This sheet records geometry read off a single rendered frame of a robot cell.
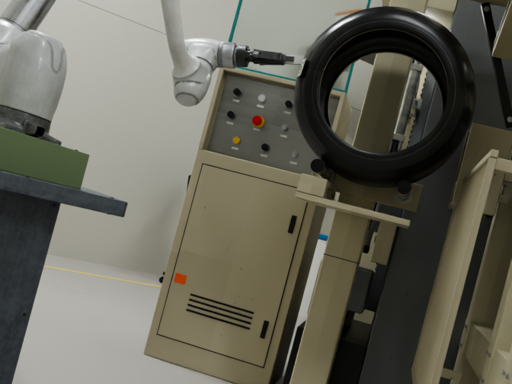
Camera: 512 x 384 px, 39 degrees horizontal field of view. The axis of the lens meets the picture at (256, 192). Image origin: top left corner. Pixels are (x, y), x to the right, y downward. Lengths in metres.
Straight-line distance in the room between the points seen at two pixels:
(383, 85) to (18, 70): 1.35
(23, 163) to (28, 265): 0.27
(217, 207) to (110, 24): 2.76
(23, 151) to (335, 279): 1.29
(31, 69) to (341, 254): 1.30
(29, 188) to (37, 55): 0.37
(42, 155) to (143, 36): 3.82
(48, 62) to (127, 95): 3.61
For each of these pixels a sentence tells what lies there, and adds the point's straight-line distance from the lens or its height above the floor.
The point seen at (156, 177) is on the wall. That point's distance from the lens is 5.67.
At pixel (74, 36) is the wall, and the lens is 5.42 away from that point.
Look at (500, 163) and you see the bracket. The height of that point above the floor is 0.97.
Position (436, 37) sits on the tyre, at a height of 1.38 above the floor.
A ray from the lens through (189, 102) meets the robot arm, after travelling 2.39.
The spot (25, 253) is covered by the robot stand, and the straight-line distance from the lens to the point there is 1.92.
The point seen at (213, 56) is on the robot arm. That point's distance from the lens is 2.50.
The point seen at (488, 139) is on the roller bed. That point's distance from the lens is 2.62.
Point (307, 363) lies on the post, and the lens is 2.70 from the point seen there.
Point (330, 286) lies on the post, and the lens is 2.66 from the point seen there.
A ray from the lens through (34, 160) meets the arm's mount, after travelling 1.84.
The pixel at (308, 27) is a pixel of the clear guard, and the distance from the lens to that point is 3.11.
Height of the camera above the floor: 0.72
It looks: 1 degrees up
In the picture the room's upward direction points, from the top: 15 degrees clockwise
